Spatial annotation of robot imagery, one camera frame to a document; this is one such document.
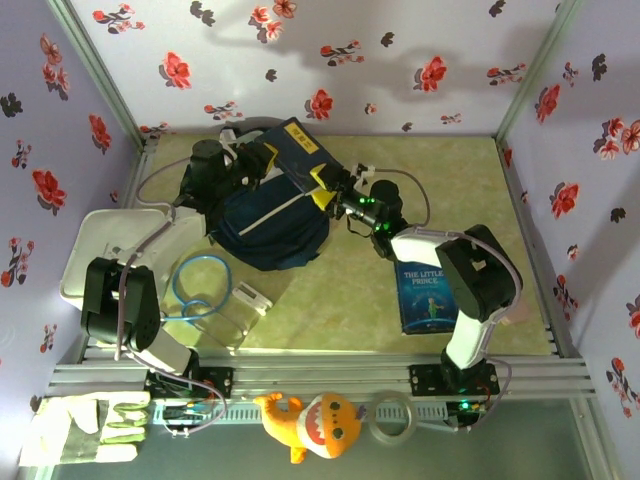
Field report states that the blue book large yellow label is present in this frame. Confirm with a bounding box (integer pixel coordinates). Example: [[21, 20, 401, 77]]
[[252, 117, 346, 194]]

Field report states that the navy blue backpack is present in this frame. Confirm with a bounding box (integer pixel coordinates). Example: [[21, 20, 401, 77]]
[[179, 117, 331, 274]]

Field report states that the blue Little Prince book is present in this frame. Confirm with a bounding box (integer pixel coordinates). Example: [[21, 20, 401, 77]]
[[394, 259, 459, 335]]

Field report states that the clear plastic case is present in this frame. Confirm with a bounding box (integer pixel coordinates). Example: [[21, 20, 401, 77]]
[[167, 252, 262, 352]]

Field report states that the blue tube stethoscope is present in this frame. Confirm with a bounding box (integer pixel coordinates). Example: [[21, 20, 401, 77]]
[[172, 253, 234, 324]]

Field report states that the small white plastic stand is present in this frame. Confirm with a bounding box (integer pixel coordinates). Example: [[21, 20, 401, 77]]
[[232, 281, 274, 317]]

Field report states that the white storage box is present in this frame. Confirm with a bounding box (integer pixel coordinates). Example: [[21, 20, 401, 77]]
[[59, 208, 174, 312]]

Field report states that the orange shark plush toy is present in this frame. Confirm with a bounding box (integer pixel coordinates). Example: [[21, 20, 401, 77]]
[[252, 392, 362, 465]]

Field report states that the clear tape roll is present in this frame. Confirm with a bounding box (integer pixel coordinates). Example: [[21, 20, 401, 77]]
[[368, 389, 416, 445]]

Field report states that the white green work glove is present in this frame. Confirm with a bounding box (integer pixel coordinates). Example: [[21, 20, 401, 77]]
[[19, 390, 152, 469]]

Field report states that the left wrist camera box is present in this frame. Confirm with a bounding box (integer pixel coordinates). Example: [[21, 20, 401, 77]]
[[219, 127, 240, 169]]

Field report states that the aluminium corner post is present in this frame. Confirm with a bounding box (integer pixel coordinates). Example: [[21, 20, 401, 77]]
[[47, 0, 144, 146], [496, 0, 585, 141]]

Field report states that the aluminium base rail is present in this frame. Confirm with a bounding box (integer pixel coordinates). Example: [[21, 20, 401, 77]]
[[47, 349, 599, 401]]

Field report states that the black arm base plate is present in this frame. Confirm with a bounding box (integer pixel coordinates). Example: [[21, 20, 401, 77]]
[[408, 363, 501, 397], [143, 366, 235, 400]]

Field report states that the white slotted cable duct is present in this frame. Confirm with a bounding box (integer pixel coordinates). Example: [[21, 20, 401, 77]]
[[152, 399, 451, 425]]

